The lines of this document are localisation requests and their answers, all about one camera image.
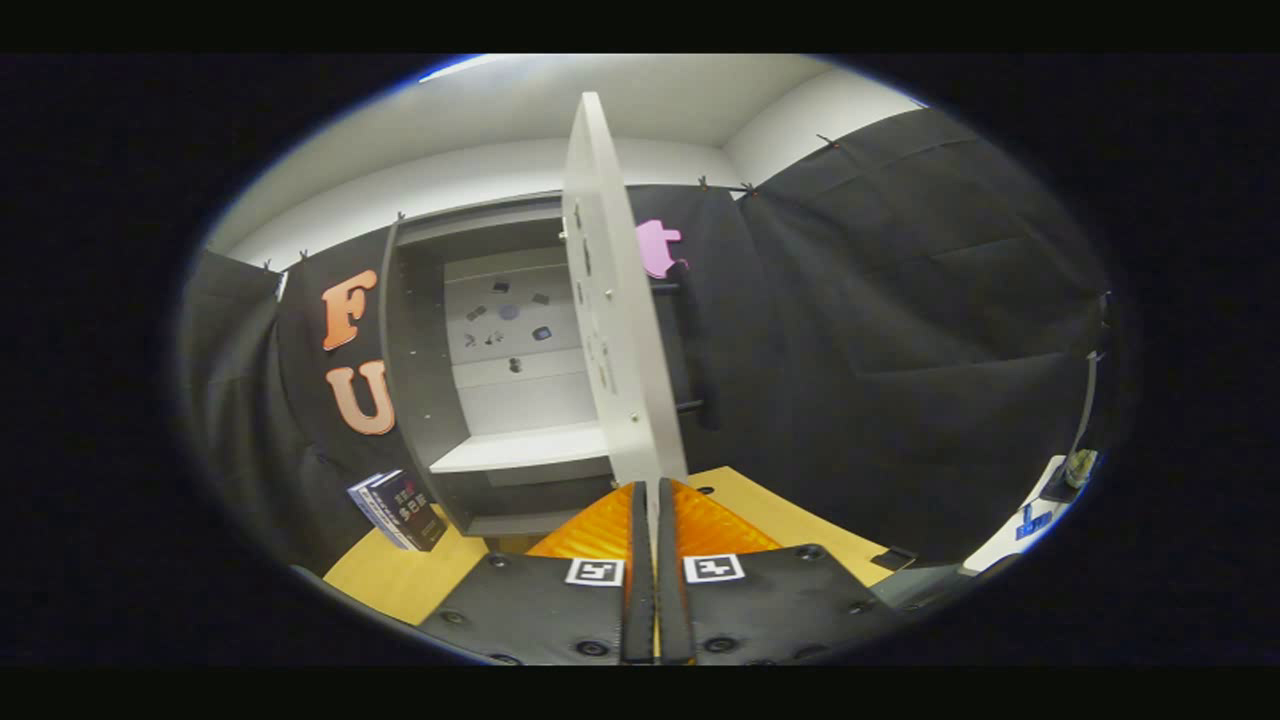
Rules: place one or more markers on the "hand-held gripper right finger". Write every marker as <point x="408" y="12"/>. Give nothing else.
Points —
<point x="770" y="610"/>

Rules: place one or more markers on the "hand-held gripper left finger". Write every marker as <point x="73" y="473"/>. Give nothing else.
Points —
<point x="540" y="610"/>

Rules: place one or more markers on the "beige cabinet door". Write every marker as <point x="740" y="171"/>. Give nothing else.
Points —
<point x="620" y="350"/>

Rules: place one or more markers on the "small black block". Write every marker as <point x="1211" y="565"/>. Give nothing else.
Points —
<point x="893" y="558"/>

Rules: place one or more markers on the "dark grey box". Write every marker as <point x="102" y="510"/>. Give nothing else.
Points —
<point x="925" y="585"/>

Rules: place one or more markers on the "dark blue book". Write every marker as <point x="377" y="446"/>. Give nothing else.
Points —
<point x="415" y="508"/>
<point x="368" y="510"/>
<point x="384" y="512"/>

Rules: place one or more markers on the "white side table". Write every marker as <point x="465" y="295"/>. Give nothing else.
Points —
<point x="1000" y="545"/>

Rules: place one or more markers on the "dark grey cabinet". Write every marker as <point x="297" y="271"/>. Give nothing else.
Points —
<point x="415" y="380"/>

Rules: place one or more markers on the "small blue object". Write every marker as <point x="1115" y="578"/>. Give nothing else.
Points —
<point x="1032" y="523"/>

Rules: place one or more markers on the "black backdrop cloth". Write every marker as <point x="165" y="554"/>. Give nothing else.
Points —
<point x="900" y="350"/>

